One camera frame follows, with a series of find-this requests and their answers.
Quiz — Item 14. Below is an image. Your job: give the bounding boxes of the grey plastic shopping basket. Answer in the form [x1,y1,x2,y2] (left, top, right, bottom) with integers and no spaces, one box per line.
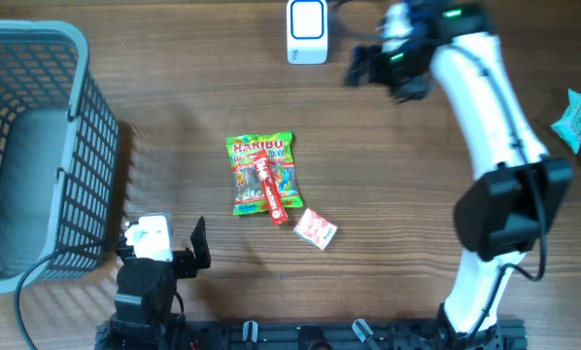
[0,20,120,294]

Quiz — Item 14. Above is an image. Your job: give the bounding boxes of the red white snack packet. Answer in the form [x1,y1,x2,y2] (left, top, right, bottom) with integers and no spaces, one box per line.
[293,208,338,250]

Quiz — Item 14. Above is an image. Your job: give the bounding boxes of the white barcode scanner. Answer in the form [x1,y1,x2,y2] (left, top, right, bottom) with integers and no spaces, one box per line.
[286,0,328,65]

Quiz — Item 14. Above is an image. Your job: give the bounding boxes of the teal tissue packet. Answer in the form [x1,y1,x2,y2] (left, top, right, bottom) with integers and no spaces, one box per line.
[551,89,581,154]

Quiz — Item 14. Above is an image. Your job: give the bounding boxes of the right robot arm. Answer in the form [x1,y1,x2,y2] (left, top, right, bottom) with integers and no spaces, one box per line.
[346,1,573,349]

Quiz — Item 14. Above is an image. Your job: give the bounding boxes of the Haribo gummy candy bag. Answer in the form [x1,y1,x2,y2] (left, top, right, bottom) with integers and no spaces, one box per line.
[226,131,304,216]

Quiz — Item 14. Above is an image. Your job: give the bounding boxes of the red Nescafe coffee stick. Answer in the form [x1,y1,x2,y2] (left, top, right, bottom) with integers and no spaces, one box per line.
[253,150,289,226]

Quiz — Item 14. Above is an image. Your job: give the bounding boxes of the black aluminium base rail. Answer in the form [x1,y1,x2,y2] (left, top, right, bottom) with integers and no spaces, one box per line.
[94,318,529,350]

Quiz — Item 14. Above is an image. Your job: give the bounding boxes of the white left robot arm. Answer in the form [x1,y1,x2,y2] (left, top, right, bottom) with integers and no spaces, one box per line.
[94,213,211,349]

